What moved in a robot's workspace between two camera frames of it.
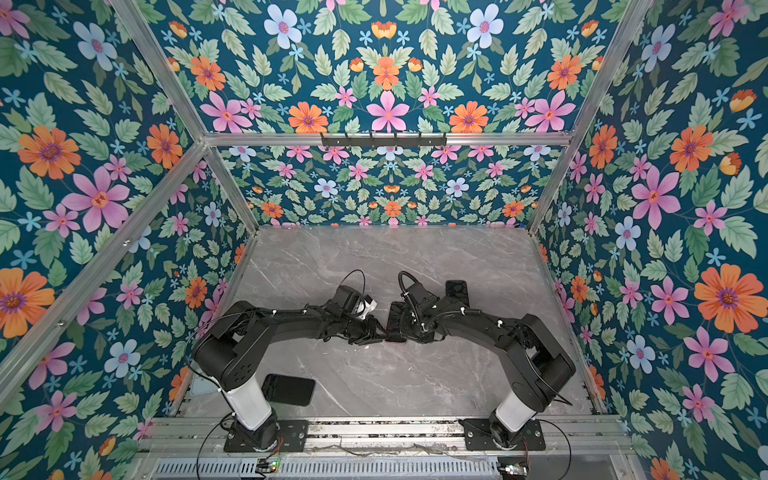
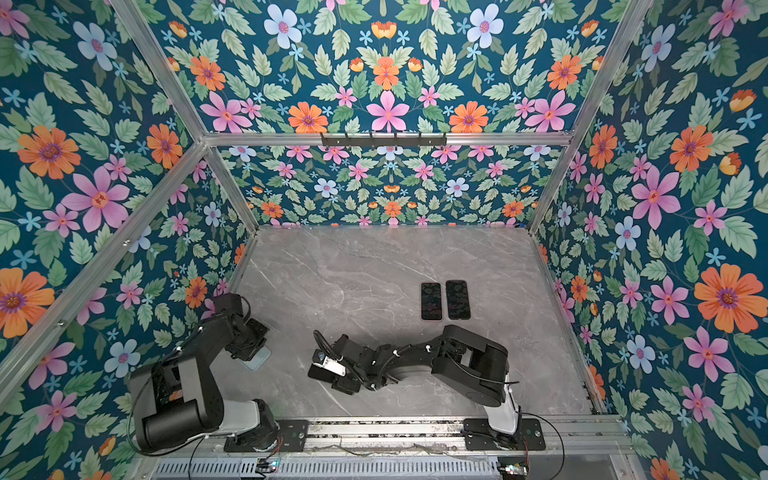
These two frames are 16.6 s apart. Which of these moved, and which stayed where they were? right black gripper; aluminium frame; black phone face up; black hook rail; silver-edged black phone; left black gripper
Moved: right black gripper; black phone face up; left black gripper
Stayed: aluminium frame; silver-edged black phone; black hook rail
